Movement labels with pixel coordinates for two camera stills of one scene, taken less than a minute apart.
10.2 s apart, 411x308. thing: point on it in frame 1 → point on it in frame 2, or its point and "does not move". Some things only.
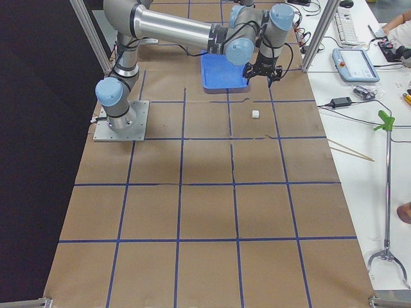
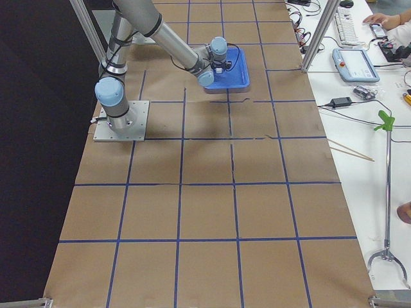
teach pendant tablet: x=354 y=65 does not move
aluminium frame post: x=320 y=35 does not move
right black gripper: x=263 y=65 → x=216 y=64
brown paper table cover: x=234 y=202 does not move
